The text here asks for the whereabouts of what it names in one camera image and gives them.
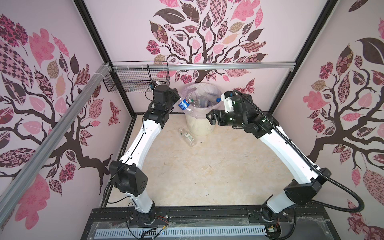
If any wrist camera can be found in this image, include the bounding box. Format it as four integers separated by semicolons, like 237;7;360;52
221;91;254;114
149;80;162;92

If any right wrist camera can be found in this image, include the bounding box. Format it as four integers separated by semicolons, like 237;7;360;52
221;91;254;114

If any back aluminium frame rail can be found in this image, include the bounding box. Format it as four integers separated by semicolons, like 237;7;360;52
113;62;296;71

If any aluminium frame rail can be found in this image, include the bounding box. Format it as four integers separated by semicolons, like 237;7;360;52
0;62;112;223
113;62;296;71

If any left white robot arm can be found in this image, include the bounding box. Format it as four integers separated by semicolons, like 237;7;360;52
110;85;180;224

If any Fiji red flower bottle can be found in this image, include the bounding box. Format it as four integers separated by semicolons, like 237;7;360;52
206;93;222;104

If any white slotted cable duct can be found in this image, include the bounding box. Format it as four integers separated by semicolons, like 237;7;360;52
94;226;267;240

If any black wire mesh basket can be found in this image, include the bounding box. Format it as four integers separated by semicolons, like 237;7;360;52
103;60;171;93

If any white ribbed trash bin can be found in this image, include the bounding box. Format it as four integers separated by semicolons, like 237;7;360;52
186;115;216;136

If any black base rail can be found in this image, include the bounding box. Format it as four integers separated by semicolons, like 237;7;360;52
86;205;330;229

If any right black corrugated cable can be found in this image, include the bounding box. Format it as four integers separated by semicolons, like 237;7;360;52
232;89;366;213

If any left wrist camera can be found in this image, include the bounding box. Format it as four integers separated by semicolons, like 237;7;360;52
149;80;162;92

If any green label clear bottle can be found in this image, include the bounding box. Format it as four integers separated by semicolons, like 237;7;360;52
179;128;197;147

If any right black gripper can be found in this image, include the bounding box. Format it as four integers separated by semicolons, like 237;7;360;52
205;110;245;130

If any blue label blue cap bottle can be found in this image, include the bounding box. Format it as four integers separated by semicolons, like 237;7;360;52
178;97;194;114

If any left aluminium frame rail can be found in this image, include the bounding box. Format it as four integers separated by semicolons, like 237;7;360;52
0;62;112;223

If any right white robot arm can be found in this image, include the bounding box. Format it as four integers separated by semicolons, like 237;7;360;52
206;108;331;222

